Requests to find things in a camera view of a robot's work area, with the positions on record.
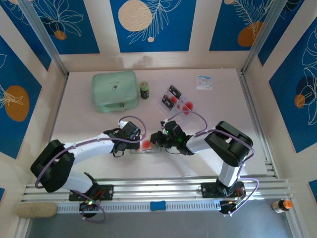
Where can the clear plastic bag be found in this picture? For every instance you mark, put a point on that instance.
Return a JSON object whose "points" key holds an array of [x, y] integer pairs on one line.
{"points": [[156, 149]]}

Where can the white card red circle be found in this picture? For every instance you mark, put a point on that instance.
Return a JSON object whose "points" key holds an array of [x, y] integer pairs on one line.
{"points": [[174, 99], [146, 143], [189, 105], [185, 111]]}

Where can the clear packs with red balls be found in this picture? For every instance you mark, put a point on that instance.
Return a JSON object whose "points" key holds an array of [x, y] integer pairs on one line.
{"points": [[184, 120]]}

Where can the black VIP card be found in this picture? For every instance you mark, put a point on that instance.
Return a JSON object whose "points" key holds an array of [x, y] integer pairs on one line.
{"points": [[168, 102], [175, 91]]}

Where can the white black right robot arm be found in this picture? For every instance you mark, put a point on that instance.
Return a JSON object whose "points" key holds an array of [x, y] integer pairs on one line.
{"points": [[195, 143]]}

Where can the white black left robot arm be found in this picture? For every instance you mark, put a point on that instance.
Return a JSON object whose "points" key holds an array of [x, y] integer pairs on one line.
{"points": [[91, 146]]}

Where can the dark bottle green lid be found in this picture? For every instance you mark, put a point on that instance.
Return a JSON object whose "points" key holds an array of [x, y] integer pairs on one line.
{"points": [[144, 91]]}

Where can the mint green zip pouch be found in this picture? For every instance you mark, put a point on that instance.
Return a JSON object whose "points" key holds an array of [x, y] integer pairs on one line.
{"points": [[114, 89]]}

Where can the blue bone-shaped clip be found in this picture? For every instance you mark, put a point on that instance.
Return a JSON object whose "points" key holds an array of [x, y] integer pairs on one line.
{"points": [[157, 206]]}

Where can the black left controller board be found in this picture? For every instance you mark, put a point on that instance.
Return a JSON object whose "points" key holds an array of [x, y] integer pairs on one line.
{"points": [[88, 205]]}

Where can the black controller board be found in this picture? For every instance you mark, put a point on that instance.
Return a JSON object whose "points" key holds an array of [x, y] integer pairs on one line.
{"points": [[88, 205], [227, 207]]}

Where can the white blue tissue packet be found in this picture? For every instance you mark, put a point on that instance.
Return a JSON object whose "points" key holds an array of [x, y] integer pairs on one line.
{"points": [[204, 82]]}

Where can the black right controller board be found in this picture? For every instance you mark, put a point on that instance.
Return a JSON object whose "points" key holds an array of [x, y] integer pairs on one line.
{"points": [[227, 207]]}

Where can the beige foam pad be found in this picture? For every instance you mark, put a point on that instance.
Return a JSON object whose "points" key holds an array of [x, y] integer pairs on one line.
{"points": [[37, 210]]}

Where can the small bottle orange cap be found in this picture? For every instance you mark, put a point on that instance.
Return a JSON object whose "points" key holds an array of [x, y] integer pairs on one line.
{"points": [[282, 206]]}

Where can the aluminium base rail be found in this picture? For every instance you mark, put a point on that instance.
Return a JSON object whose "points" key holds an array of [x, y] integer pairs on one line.
{"points": [[158, 191]]}

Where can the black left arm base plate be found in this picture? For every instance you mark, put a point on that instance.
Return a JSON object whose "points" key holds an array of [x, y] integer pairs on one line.
{"points": [[106, 192]]}

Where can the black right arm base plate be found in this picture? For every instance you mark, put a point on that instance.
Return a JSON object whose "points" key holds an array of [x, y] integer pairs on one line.
{"points": [[209, 189]]}

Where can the aluminium table edge rail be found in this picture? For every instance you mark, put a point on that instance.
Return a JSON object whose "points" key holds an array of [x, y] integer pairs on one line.
{"points": [[257, 124], [53, 126]]}

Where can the aluminium frame post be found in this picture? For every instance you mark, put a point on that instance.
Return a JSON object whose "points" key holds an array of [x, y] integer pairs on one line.
{"points": [[42, 37], [262, 37]]}

